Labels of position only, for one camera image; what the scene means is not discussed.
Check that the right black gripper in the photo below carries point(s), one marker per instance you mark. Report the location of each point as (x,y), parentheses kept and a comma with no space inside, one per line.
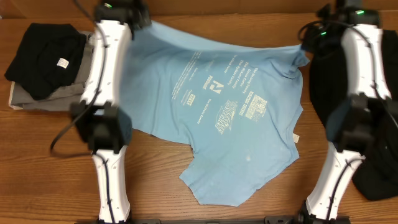
(308,43)

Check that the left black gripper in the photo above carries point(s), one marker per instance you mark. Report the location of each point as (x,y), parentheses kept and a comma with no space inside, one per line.
(145,20)

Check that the light blue t-shirt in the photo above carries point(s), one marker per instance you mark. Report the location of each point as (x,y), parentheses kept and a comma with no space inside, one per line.
(235,106)

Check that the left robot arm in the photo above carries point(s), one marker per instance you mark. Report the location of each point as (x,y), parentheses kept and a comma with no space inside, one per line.
(98,117)

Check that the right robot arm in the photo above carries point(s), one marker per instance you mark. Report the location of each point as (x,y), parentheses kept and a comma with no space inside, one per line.
(353,89)

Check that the folded black garment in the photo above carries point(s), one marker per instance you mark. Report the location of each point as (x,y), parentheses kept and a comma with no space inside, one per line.
(49,56)

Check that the folded grey garment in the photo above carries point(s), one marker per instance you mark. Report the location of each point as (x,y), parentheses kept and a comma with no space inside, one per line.
(60,99)

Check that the folded beige garment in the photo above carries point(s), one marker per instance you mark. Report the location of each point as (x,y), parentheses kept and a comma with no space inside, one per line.
(11,97)

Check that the black garment pile right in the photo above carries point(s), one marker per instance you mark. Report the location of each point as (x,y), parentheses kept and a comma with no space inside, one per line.
(376,178)

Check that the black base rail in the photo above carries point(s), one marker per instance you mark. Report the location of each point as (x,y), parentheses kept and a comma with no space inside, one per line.
(266,220)

